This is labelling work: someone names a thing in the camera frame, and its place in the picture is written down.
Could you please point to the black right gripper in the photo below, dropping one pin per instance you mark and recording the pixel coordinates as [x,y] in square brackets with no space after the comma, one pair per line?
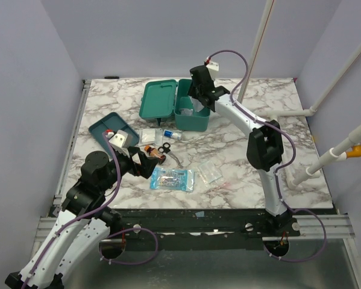
[200,90]

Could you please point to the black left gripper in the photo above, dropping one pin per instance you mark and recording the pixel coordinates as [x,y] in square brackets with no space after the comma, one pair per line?
[147,164]

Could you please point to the amber orange cap pill bottle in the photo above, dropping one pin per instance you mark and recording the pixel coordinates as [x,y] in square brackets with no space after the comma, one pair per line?
[153,152]

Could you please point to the clear white cap liquid bottle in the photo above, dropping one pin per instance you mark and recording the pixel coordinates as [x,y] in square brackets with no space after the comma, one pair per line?
[197,105]

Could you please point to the small foil packet bag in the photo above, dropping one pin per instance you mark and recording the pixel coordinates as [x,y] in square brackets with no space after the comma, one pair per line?
[186,112]

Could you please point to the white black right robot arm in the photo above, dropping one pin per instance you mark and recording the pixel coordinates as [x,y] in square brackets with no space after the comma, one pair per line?
[265,146]

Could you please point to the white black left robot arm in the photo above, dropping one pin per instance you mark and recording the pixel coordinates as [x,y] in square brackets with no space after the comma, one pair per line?
[77,204]

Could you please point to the teal medicine kit box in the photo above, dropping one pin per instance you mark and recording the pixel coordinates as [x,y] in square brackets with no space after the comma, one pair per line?
[163,100]

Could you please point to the white gauze pad packet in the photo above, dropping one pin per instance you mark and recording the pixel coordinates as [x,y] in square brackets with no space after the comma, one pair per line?
[151,136]

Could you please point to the white blue bandage roll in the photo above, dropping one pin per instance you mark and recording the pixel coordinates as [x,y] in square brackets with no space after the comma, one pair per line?
[172,134]

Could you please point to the teal divided tray insert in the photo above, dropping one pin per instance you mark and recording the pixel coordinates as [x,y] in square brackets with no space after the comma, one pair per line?
[114,122]

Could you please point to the clear zip bag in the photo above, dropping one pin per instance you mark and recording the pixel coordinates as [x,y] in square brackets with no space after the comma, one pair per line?
[210,175]

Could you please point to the yellow pipe fitting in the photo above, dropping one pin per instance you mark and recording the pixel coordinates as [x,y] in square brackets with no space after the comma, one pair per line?
[355,151]

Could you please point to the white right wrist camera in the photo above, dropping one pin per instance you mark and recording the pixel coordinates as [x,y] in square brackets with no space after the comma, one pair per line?
[213,68]

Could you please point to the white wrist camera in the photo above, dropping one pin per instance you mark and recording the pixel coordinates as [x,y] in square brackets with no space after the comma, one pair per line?
[119,141]
[213,68]

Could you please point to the black handled bandage scissors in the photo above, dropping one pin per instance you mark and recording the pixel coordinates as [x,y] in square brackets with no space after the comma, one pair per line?
[165,148]

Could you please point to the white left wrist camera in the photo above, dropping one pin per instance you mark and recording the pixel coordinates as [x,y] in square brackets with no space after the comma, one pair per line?
[119,141]

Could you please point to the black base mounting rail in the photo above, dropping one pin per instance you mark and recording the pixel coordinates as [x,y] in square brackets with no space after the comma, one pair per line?
[175,229]

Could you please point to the white PVC pipe frame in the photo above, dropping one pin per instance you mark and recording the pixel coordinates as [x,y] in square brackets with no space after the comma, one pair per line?
[335,56]

